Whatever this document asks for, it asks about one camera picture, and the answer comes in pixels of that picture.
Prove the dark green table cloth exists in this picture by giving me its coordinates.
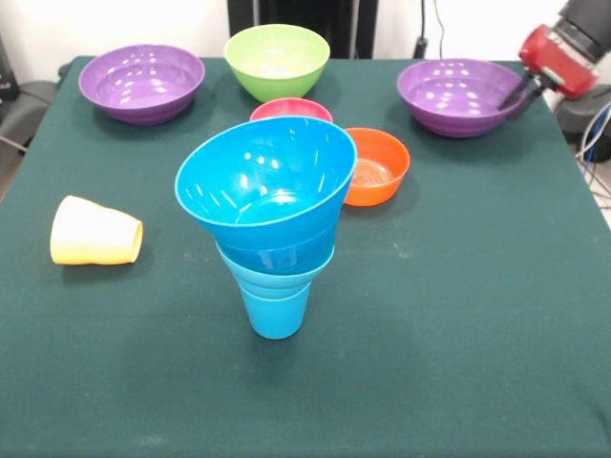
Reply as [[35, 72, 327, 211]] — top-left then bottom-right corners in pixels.
[[0, 55, 611, 458]]

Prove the green plastic bowl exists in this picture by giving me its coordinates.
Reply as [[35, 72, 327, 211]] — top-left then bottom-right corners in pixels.
[[223, 23, 331, 106]]

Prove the purple plastic bowl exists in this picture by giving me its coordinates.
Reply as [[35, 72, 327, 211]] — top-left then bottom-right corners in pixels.
[[395, 58, 527, 139], [78, 44, 206, 126]]

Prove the small blue plastic bowl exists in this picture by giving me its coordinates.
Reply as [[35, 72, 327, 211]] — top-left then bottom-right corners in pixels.
[[217, 221, 338, 277]]

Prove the bundle of floor cables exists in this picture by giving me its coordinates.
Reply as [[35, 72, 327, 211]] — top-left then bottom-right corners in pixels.
[[575, 102, 611, 201]]

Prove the pink plastic bowl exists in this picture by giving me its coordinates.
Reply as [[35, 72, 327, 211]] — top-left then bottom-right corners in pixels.
[[249, 97, 334, 124]]

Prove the blue plastic cup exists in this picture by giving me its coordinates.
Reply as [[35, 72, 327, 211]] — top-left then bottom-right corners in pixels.
[[238, 281, 313, 341]]

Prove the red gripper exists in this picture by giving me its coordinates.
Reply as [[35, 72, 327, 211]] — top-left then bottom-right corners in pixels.
[[497, 24, 600, 118]]

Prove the large blue plastic bowl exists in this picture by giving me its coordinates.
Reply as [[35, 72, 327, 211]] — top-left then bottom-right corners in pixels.
[[174, 116, 359, 254]]

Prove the yellow plastic cup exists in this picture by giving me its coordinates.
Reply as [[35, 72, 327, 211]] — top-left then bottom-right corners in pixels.
[[50, 195, 144, 266]]

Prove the cyan plastic bowl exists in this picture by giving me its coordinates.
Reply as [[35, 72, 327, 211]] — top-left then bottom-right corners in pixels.
[[215, 241, 335, 302]]

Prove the orange plastic bowl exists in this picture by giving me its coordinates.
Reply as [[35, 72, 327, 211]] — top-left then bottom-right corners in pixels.
[[343, 127, 411, 208]]

